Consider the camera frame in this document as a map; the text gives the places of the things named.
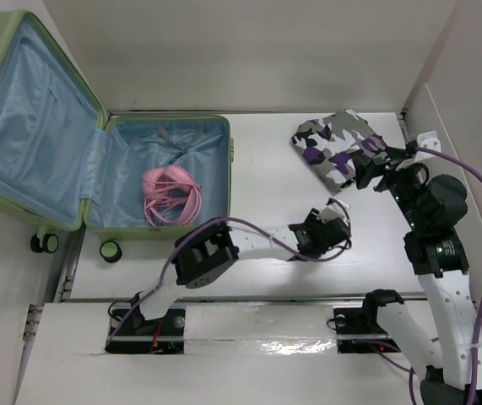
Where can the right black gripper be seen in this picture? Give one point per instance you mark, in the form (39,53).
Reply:
(365,170)

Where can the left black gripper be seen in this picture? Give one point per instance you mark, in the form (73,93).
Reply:
(313,218)

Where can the purple camouflage garment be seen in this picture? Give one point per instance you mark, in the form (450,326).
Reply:
(327,144)

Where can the pink wired headphones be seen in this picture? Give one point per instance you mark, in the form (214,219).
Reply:
(171,196)

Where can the green hard-shell suitcase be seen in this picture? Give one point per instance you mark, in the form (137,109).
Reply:
(66,165)

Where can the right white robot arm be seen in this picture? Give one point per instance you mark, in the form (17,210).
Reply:
(450,367)

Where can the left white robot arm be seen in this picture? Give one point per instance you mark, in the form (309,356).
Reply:
(203,255)

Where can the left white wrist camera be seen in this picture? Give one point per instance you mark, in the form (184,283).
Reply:
(337,207)

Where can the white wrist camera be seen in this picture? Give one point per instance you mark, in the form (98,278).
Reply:
(426,143)
(337,207)

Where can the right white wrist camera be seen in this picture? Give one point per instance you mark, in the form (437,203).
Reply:
(426,143)

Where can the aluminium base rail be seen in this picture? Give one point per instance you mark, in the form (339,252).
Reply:
(166,337)

